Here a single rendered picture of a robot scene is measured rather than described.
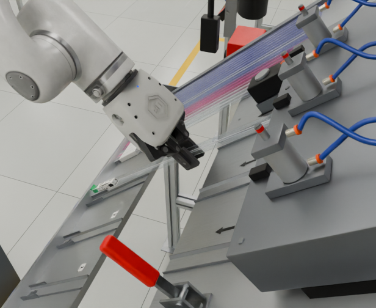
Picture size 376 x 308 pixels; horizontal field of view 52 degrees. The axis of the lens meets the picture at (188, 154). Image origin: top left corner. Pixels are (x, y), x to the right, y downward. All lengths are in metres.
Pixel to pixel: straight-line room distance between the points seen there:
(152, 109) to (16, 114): 1.91
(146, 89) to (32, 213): 1.34
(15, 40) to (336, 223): 0.40
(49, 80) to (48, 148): 1.64
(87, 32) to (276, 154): 0.37
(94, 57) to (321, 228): 0.40
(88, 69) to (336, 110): 0.34
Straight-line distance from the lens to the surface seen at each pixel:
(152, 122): 0.58
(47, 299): 0.69
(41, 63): 0.52
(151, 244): 1.65
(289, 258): 0.28
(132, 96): 0.58
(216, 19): 0.49
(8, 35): 0.51
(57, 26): 0.56
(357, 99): 0.35
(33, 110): 2.45
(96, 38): 0.57
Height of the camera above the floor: 1.37
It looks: 43 degrees down
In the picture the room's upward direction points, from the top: straight up
